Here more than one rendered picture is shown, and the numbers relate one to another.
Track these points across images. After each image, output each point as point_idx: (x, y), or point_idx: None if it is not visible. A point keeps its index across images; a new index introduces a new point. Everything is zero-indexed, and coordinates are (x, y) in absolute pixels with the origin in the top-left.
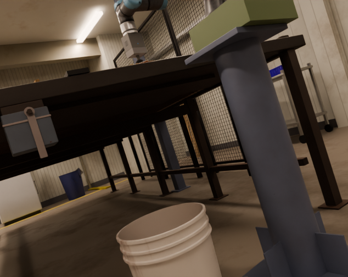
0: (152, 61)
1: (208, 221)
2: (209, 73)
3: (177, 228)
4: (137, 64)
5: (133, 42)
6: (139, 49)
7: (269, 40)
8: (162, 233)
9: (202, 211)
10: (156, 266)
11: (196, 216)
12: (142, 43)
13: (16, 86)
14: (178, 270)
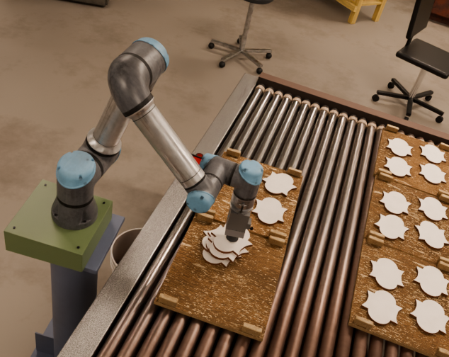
0: (157, 205)
1: (112, 265)
2: (178, 341)
3: (116, 237)
4: (165, 193)
5: (229, 208)
6: (226, 221)
7: (61, 350)
8: (122, 232)
9: (111, 256)
10: (131, 242)
11: (110, 248)
12: (227, 222)
13: (202, 137)
14: (121, 251)
